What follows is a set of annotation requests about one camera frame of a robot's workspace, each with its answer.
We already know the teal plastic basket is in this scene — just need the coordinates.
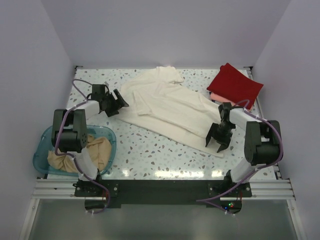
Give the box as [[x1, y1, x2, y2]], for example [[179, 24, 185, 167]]
[[32, 125, 117, 177]]

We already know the folded pink t-shirt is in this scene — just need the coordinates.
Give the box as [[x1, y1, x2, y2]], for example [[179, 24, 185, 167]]
[[209, 91, 255, 112]]

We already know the aluminium frame rail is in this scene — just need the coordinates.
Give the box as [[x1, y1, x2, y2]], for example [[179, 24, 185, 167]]
[[31, 179, 78, 200]]

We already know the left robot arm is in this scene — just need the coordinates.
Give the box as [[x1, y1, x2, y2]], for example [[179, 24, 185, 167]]
[[51, 84, 129, 196]]

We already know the folded red t-shirt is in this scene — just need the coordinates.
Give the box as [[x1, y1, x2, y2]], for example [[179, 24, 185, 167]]
[[206, 63, 264, 110]]

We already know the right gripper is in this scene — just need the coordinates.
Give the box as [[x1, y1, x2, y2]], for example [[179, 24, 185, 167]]
[[206, 121, 236, 152]]

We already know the tan t-shirt in basket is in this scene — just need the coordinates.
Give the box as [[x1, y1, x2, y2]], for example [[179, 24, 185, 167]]
[[47, 134, 112, 173]]

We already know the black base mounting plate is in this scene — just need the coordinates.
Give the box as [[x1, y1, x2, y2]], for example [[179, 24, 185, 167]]
[[74, 178, 253, 210]]

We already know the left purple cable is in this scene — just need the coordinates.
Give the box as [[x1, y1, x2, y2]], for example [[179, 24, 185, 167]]
[[53, 79, 112, 215]]

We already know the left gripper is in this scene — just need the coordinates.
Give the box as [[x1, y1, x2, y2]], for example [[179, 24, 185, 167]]
[[102, 89, 128, 117]]

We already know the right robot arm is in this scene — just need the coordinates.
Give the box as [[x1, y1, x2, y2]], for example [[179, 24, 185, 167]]
[[205, 102, 284, 197]]

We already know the cream white t-shirt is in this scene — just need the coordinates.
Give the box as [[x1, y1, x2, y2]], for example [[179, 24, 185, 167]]
[[116, 66, 224, 158]]

